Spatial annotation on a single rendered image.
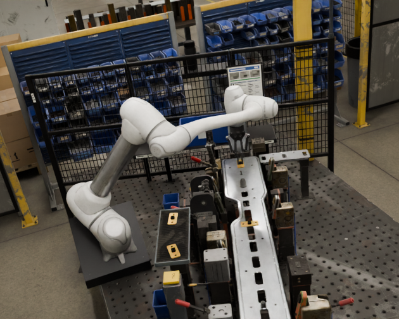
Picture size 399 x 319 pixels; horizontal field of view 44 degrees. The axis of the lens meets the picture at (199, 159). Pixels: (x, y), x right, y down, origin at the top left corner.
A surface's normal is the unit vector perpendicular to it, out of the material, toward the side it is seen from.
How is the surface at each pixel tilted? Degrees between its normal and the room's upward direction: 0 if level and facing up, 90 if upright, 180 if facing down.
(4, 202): 89
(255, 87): 90
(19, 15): 90
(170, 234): 0
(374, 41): 91
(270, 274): 0
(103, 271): 42
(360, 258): 0
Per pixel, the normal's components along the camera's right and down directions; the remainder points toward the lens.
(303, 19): 0.08, 0.48
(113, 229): 0.20, -0.30
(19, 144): 0.45, 0.34
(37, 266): -0.12, -0.87
